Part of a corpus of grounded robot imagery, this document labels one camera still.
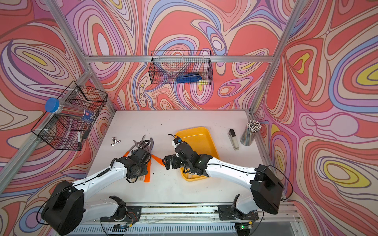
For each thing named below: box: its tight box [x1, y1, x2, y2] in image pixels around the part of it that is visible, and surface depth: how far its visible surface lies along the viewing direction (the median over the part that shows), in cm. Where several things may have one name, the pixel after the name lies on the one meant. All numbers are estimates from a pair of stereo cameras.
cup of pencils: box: [239, 119, 262, 147], surface depth 90 cm
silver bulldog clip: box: [110, 136, 122, 147], surface depth 103 cm
